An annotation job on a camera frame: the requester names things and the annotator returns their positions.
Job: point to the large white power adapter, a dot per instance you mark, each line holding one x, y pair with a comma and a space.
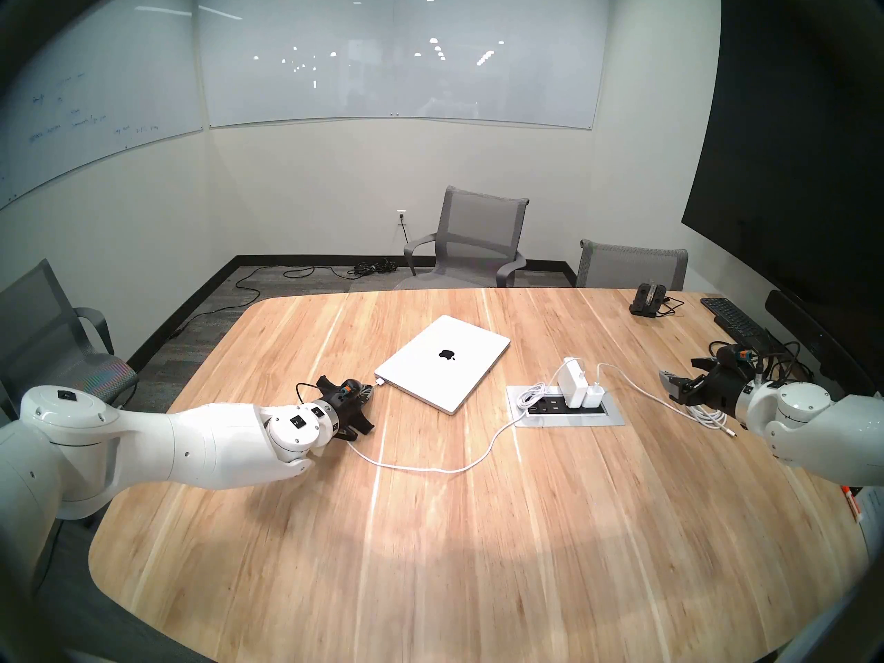
573, 385

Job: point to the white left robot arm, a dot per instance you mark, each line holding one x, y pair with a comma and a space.
193, 447

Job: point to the grey mesh armchair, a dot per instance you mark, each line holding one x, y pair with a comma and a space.
480, 219

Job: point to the large clean glass whiteboard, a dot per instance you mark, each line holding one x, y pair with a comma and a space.
380, 61

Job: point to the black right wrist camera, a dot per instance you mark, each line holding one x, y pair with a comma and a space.
733, 354

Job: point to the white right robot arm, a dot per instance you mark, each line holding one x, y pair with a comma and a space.
829, 427

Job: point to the red and white marker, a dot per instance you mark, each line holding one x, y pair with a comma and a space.
853, 503

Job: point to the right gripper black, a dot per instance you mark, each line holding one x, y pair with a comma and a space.
722, 389

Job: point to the large black TV screen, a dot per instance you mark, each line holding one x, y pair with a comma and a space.
794, 150

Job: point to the black keyboard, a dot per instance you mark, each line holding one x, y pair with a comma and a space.
732, 320

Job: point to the grey table power outlet box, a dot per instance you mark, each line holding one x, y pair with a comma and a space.
587, 418

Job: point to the dark grey office chair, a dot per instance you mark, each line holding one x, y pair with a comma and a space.
41, 323

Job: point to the black controller charging dock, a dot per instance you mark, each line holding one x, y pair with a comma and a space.
648, 302

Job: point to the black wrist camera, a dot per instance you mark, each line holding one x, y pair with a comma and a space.
349, 391
733, 354

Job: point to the silver MacBook laptop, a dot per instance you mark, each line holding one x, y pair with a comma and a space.
428, 375

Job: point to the small white power adapter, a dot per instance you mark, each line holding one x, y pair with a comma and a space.
594, 396

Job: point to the white printed paper sheet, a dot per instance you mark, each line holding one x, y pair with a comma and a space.
871, 513

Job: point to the grey mesh chair without arms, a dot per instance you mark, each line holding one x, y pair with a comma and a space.
632, 268

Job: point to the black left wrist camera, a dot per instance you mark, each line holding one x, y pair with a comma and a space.
349, 391

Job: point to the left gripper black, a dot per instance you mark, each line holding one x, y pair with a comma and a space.
349, 420

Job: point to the glass whiteboard with writing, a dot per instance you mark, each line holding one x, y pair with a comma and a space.
90, 102

